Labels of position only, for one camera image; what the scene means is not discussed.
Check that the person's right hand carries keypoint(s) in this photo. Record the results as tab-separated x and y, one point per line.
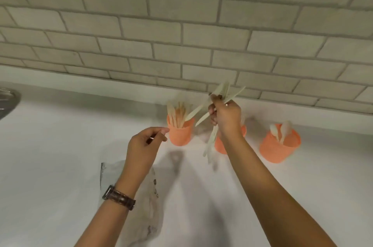
230	120

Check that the person's left hand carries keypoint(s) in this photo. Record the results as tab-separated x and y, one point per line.
140	153

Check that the person's right fingers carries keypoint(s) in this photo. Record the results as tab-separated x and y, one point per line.
214	110

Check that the person's left thumb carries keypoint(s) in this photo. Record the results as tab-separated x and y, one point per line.
159	139

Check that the bundle of wooden knives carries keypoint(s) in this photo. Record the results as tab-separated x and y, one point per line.
212	136

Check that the person's left forearm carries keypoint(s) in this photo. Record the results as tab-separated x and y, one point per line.
110	220

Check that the person's right forearm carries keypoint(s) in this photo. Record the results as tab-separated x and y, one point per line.
271	197

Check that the orange plastic cup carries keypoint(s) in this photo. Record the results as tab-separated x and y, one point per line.
220	144
180	136
276	150

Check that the bunch of wooden forks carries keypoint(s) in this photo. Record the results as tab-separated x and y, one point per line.
177	114

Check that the wooden spoon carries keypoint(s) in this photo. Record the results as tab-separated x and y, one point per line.
285	130

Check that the clear plastic bag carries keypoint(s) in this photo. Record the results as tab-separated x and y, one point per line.
145	214

